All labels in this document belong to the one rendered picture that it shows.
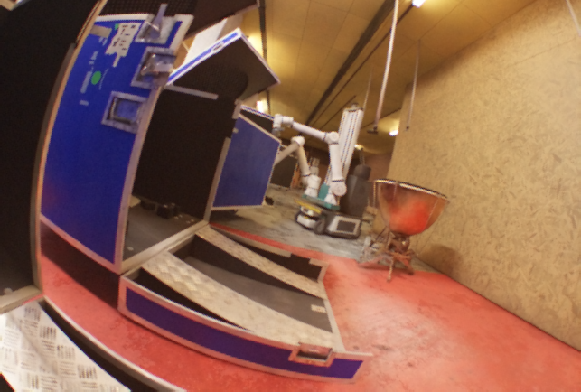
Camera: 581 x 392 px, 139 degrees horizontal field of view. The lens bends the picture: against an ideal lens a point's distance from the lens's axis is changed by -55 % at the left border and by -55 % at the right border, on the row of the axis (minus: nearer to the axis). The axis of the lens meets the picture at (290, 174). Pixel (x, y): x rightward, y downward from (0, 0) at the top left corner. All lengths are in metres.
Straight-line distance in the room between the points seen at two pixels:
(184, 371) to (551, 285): 2.30
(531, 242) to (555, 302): 0.58
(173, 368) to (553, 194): 2.57
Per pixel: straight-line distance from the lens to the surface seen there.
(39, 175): 0.57
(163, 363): 0.76
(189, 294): 0.82
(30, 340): 0.59
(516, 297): 2.44
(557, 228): 2.33
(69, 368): 0.57
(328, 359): 0.77
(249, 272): 1.27
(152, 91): 0.70
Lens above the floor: 0.59
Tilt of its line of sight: 1 degrees up
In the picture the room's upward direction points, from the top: 16 degrees clockwise
